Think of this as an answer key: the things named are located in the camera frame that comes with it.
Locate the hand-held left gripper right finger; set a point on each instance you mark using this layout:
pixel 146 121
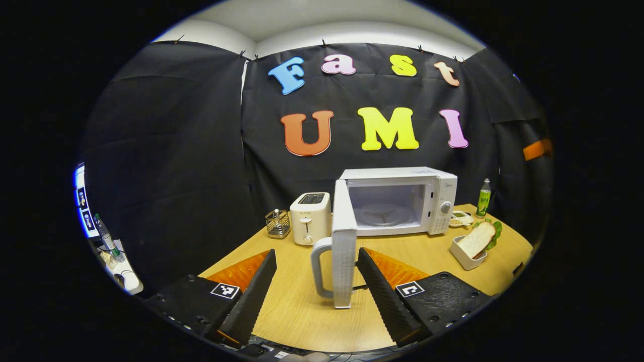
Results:
pixel 385 304

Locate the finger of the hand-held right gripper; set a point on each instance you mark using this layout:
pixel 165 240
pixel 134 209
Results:
pixel 536 150

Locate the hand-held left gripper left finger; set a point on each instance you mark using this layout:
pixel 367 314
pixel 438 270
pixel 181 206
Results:
pixel 251 301

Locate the white microwave oven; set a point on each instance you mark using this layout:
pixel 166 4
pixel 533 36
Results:
pixel 443 188

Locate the sandwich with lettuce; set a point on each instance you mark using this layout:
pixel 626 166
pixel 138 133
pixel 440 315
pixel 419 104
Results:
pixel 475 240

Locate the green drink bottle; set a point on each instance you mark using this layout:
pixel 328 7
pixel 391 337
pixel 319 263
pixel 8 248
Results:
pixel 484 198

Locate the small white rectangular tray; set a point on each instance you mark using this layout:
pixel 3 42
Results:
pixel 460 256

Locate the white toaster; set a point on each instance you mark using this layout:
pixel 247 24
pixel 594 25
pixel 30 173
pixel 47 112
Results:
pixel 309 223

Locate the white divided dish of grains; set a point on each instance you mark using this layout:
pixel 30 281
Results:
pixel 460 219

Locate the white side desk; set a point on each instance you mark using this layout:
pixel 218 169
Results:
pixel 128 279

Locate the clear plastic bottle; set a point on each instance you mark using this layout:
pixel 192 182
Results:
pixel 108 239

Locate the black backdrop cloth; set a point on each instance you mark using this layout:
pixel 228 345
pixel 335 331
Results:
pixel 176 151

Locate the computer monitor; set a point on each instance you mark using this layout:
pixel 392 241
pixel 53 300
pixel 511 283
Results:
pixel 83 201

